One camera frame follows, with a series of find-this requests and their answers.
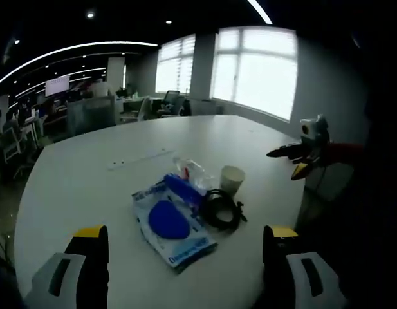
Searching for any small bright window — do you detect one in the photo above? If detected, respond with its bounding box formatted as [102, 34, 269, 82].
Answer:
[155, 34, 197, 95]

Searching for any curved ceiling light strip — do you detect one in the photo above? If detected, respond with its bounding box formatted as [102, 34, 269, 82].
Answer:
[0, 41, 162, 91]

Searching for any white office chair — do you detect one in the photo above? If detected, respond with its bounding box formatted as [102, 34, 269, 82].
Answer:
[120, 96, 153, 124]

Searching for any white paper cup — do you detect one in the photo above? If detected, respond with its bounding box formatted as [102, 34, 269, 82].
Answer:
[219, 165, 246, 196]

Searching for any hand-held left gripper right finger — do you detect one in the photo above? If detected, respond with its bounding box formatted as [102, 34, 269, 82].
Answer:
[262, 224, 351, 309]

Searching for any black cable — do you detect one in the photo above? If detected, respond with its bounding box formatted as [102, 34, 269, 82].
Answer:
[199, 189, 249, 233]

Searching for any black office chair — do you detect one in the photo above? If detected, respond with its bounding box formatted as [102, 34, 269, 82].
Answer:
[157, 90, 187, 118]

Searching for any large bright window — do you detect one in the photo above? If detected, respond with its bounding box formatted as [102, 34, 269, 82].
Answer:
[213, 26, 298, 122]

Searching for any glass desk partition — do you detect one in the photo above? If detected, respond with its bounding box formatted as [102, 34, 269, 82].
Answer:
[67, 95, 117, 136]

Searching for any wall screen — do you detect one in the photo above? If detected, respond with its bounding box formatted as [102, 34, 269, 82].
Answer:
[44, 75, 71, 97]

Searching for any clear plastic bag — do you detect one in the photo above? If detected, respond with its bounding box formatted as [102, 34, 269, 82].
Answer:
[171, 155, 216, 195]

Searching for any white mesh chair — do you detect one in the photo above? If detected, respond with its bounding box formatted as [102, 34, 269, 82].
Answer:
[1, 124, 39, 170]

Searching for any white chair beside table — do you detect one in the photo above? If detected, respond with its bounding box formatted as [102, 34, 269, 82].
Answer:
[304, 160, 357, 202]

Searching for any blue and white glove package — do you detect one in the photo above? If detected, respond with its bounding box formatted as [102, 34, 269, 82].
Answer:
[131, 180, 219, 268]

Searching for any white table cable cover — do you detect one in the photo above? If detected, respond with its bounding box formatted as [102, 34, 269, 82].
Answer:
[106, 149, 177, 172]

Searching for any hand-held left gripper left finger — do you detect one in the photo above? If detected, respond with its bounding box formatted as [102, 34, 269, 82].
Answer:
[23, 224, 109, 309]

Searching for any white table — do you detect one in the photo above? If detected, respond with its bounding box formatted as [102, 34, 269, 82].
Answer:
[12, 114, 311, 309]

